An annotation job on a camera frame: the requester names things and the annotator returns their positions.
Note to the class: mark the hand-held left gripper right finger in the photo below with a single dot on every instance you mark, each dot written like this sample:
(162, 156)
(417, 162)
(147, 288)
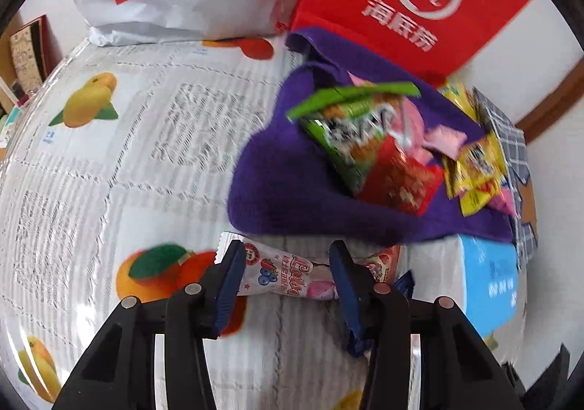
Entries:
(346, 282)

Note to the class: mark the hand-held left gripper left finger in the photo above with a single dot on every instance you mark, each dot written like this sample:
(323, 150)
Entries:
(230, 282)

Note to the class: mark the white and pink snack packet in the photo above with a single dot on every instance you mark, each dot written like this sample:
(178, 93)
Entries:
(283, 275)

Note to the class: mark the red and white snack packet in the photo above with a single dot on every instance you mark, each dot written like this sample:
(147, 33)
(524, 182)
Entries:
(385, 264)

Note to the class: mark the dark blue wrapper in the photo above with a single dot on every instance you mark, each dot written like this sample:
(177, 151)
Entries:
(404, 284)

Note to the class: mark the purple towel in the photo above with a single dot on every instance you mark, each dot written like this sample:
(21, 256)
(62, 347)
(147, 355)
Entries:
(283, 191)

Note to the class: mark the blue and white tissue pack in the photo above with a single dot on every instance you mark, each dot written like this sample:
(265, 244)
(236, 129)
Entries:
(492, 282)

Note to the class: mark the green and red snack packet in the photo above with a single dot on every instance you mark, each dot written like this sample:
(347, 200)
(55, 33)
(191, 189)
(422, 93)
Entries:
(392, 172)

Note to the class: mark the fruit-printed tablecloth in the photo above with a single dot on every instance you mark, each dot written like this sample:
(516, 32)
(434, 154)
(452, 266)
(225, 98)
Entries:
(137, 163)

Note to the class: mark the small pink snack packet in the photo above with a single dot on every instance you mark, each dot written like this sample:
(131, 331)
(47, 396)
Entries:
(445, 140)

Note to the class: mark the yellow packet with dark print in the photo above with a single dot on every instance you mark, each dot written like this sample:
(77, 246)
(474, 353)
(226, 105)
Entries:
(479, 159)

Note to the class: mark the grey checked fabric box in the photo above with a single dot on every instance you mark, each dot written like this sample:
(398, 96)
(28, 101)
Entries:
(506, 136)

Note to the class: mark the wooden door trim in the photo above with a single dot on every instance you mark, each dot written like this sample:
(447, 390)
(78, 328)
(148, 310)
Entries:
(547, 111)

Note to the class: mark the red bag with white logo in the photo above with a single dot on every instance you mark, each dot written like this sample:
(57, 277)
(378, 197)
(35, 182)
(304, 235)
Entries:
(342, 4)

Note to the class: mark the patterned box with red edge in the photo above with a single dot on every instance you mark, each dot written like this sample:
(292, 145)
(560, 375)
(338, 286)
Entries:
(27, 49)

